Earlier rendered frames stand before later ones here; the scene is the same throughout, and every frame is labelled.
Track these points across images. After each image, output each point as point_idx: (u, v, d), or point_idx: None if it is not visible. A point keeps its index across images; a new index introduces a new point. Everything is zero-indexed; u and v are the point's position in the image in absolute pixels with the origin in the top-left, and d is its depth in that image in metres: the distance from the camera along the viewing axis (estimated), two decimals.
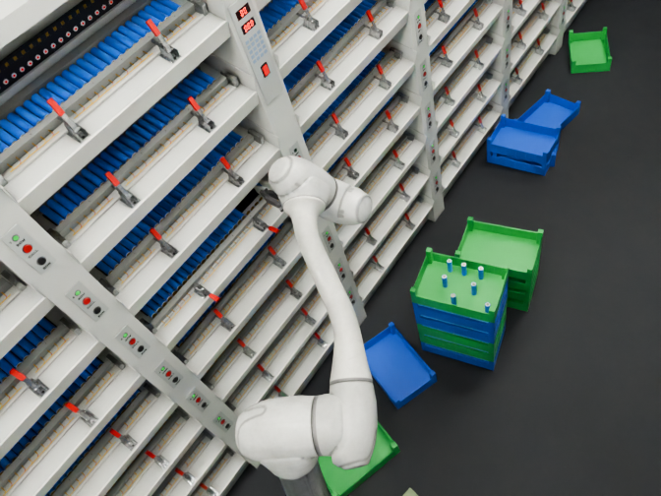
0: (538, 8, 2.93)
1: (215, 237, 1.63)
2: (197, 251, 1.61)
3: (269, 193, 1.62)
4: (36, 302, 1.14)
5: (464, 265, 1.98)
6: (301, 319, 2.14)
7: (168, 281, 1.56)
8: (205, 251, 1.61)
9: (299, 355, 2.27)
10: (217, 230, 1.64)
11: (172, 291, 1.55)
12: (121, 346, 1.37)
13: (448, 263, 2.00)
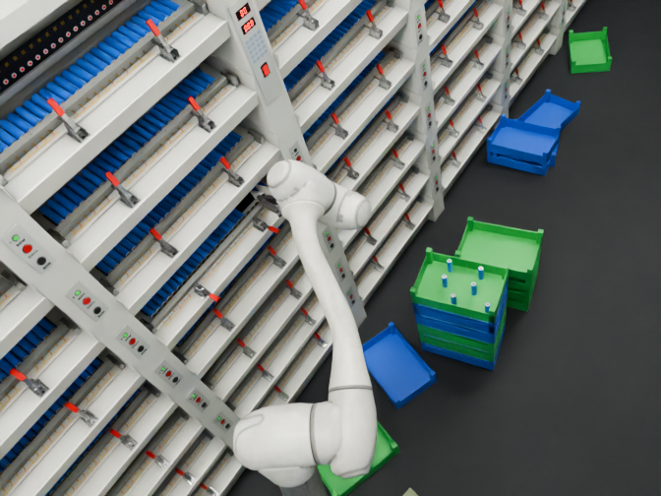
0: (538, 8, 2.93)
1: (215, 237, 1.63)
2: (197, 251, 1.61)
3: (266, 198, 1.60)
4: (36, 302, 1.14)
5: None
6: (301, 319, 2.14)
7: (168, 281, 1.56)
8: (205, 251, 1.61)
9: (299, 355, 2.27)
10: (217, 230, 1.64)
11: (172, 291, 1.55)
12: (121, 346, 1.37)
13: (448, 263, 2.00)
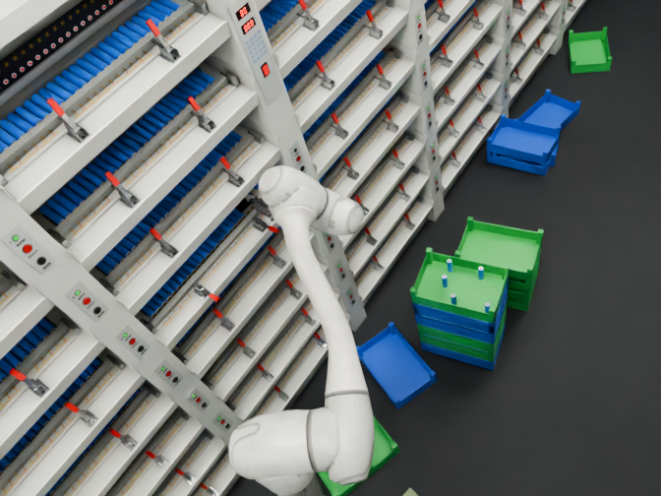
0: (538, 8, 2.93)
1: (215, 237, 1.63)
2: (197, 251, 1.61)
3: (259, 202, 1.60)
4: (36, 302, 1.14)
5: None
6: (301, 319, 2.14)
7: (168, 281, 1.56)
8: (205, 251, 1.61)
9: (299, 355, 2.27)
10: (217, 230, 1.64)
11: (172, 291, 1.55)
12: (121, 346, 1.37)
13: (448, 263, 2.00)
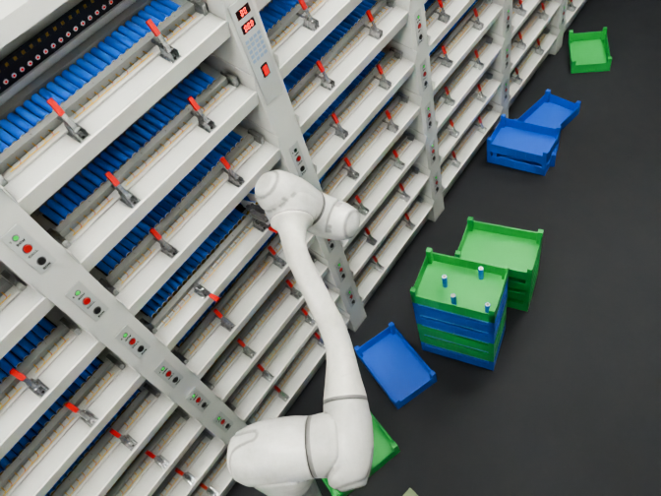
0: (538, 8, 2.93)
1: (215, 237, 1.63)
2: (197, 251, 1.61)
3: (255, 208, 1.60)
4: (36, 302, 1.14)
5: None
6: (301, 319, 2.14)
7: (168, 281, 1.56)
8: (205, 251, 1.61)
9: (299, 355, 2.27)
10: (217, 230, 1.64)
11: (172, 291, 1.55)
12: (121, 346, 1.37)
13: None
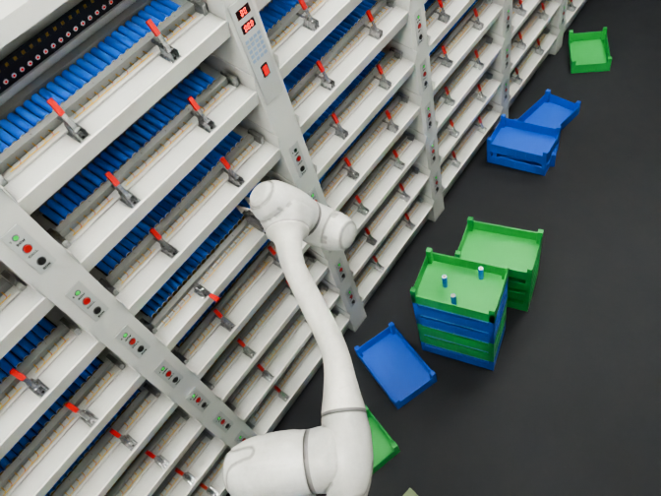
0: (538, 8, 2.93)
1: (215, 237, 1.63)
2: (197, 251, 1.61)
3: None
4: (36, 302, 1.14)
5: None
6: (301, 319, 2.14)
7: (168, 281, 1.56)
8: (205, 251, 1.61)
9: (299, 355, 2.27)
10: (217, 230, 1.64)
11: (172, 291, 1.55)
12: (121, 346, 1.37)
13: (249, 209, 1.68)
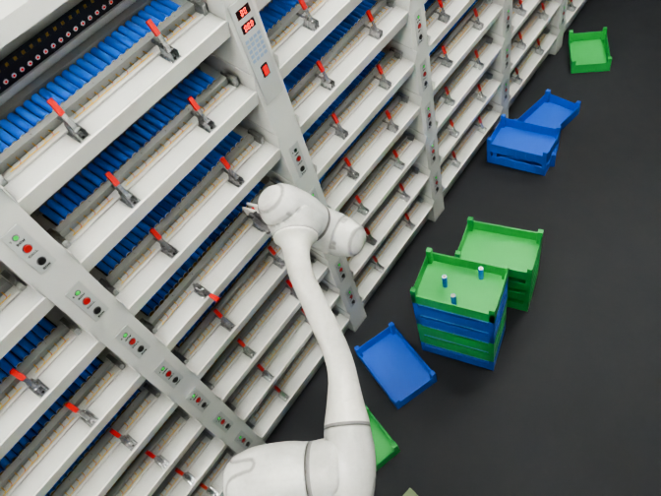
0: (538, 8, 2.93)
1: (211, 234, 1.63)
2: None
3: None
4: (36, 302, 1.14)
5: (255, 196, 1.70)
6: (301, 319, 2.14)
7: None
8: (201, 248, 1.61)
9: (299, 355, 2.27)
10: None
11: (169, 289, 1.55)
12: (121, 346, 1.37)
13: (245, 207, 1.69)
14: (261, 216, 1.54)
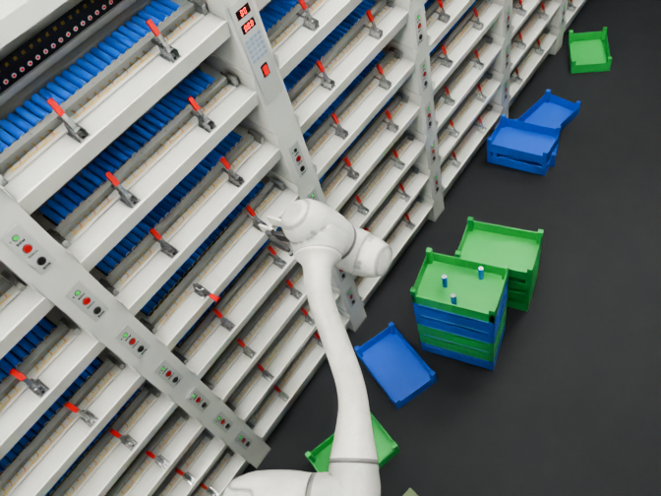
0: (538, 8, 2.93)
1: (211, 234, 1.63)
2: None
3: None
4: (36, 302, 1.14)
5: (255, 196, 1.70)
6: (301, 319, 2.14)
7: None
8: (201, 248, 1.61)
9: (299, 355, 2.27)
10: None
11: (168, 289, 1.55)
12: (121, 346, 1.37)
13: (244, 207, 1.69)
14: (278, 233, 1.48)
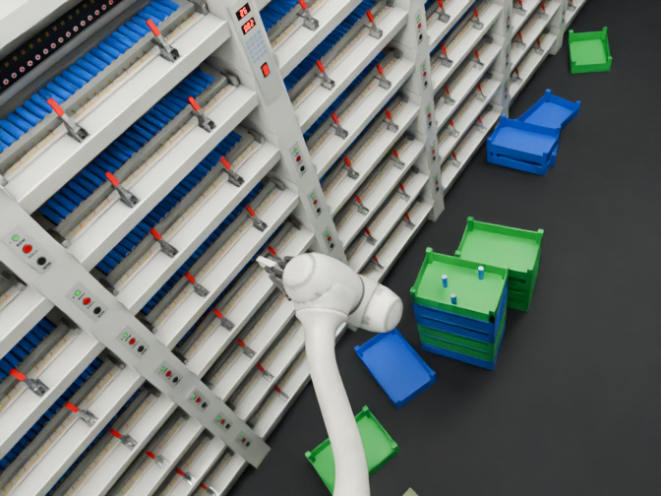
0: (538, 8, 2.93)
1: (211, 234, 1.63)
2: None
3: None
4: (36, 302, 1.14)
5: (255, 196, 1.70)
6: None
7: None
8: (201, 248, 1.61)
9: (299, 355, 2.27)
10: None
11: (168, 288, 1.55)
12: (121, 346, 1.37)
13: (245, 207, 1.69)
14: (278, 272, 1.36)
